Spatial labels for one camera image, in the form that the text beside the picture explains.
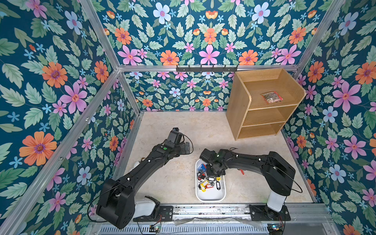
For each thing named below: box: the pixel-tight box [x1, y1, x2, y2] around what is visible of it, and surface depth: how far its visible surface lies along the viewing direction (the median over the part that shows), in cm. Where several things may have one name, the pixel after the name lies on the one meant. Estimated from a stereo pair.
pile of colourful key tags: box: [197, 163, 221, 193], surface depth 86 cm
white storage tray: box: [194, 159, 227, 203], surface depth 82 cm
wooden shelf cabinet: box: [225, 68, 307, 141], surface depth 91 cm
